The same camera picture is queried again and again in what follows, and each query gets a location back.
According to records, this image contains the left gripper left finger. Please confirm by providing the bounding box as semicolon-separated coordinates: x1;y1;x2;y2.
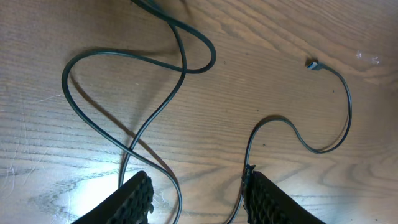
73;171;154;224

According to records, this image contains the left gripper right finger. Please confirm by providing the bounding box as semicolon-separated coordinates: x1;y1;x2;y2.
241;165;324;224

